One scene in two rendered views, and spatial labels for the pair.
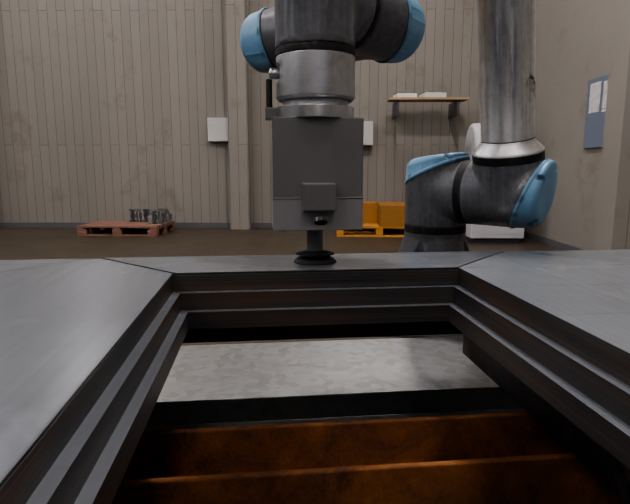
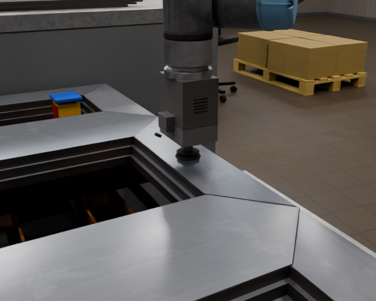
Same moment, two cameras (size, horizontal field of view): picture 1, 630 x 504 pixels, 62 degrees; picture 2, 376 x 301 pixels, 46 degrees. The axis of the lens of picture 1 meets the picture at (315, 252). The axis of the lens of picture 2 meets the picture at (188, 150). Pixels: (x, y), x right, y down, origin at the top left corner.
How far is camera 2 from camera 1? 0.71 m
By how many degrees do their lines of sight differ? 66
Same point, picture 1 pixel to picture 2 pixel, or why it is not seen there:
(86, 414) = (0, 169)
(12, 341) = (30, 143)
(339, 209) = (176, 131)
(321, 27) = (166, 26)
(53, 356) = (17, 151)
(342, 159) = (176, 104)
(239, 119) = not seen: outside the picture
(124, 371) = (33, 164)
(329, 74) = (169, 54)
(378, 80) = not seen: outside the picture
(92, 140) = not seen: outside the picture
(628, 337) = (59, 240)
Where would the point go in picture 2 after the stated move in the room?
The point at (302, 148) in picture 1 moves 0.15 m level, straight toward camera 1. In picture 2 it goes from (166, 92) to (70, 103)
